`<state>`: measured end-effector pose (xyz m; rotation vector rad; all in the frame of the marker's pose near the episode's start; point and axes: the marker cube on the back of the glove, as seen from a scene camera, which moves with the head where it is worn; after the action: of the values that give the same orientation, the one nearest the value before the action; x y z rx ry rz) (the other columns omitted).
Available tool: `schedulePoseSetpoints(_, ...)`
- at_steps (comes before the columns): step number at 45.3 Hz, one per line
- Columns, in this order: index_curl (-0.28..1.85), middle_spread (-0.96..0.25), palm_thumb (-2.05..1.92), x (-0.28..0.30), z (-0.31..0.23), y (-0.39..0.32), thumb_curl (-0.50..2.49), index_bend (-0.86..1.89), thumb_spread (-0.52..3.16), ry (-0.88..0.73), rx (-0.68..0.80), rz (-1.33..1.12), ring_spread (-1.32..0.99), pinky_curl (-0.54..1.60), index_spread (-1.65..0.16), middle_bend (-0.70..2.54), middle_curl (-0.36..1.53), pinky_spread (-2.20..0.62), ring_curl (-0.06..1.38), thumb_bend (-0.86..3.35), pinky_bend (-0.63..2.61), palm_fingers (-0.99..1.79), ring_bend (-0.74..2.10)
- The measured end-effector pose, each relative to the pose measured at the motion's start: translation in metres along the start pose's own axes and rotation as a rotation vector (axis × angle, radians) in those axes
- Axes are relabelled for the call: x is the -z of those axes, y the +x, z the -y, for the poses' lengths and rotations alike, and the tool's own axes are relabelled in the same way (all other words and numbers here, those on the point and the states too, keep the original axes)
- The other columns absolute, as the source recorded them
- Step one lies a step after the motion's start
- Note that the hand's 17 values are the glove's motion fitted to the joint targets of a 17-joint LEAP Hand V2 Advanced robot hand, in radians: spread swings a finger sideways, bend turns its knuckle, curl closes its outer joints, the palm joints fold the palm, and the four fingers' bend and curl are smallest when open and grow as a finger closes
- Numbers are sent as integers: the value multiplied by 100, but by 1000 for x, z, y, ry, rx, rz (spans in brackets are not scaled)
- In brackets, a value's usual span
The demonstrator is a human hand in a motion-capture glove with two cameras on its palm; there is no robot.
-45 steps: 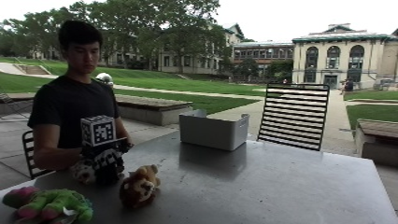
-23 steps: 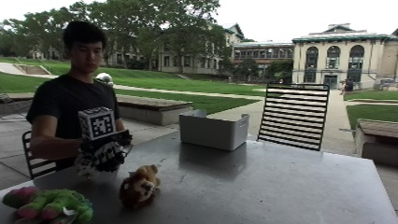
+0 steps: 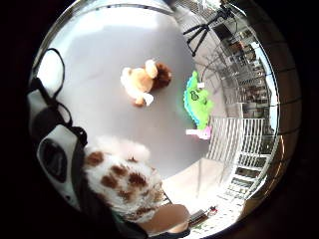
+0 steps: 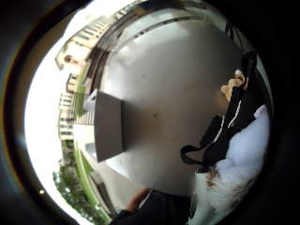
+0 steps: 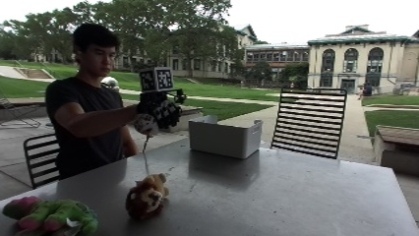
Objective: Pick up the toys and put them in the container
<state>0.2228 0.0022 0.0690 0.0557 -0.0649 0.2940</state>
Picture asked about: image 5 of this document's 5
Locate white plastic storage bin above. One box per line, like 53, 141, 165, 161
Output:
188, 114, 265, 160

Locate silver sphere sculpture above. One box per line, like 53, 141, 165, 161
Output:
100, 76, 122, 92

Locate black slatted metal chair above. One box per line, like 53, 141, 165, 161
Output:
23, 132, 61, 190
270, 87, 349, 160

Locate brown lion soft toy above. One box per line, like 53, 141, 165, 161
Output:
125, 172, 172, 221

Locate folding metal chair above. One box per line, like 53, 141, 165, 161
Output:
0, 95, 43, 129

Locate white spotted soft toy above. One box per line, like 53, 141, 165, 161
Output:
132, 113, 160, 138

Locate concrete planter with wooden top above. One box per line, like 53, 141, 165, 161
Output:
373, 124, 419, 177

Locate large green tree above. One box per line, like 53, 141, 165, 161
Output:
71, 0, 240, 72

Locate thin hanging cord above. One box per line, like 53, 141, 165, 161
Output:
141, 135, 152, 175

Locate the person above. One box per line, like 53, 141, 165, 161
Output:
44, 23, 141, 180

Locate white cube with black markers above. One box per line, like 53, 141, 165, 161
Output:
138, 67, 176, 93

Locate building behind trees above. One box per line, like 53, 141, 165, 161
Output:
165, 24, 259, 80

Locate outdoor concrete stairs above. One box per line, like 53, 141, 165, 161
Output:
13, 66, 56, 80

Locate brick building with flat roof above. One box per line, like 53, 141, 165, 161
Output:
244, 43, 311, 83

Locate beige building with arched windows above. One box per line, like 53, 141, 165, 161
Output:
306, 24, 419, 95

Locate green and pink soft toy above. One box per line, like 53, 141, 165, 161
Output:
1, 195, 100, 236

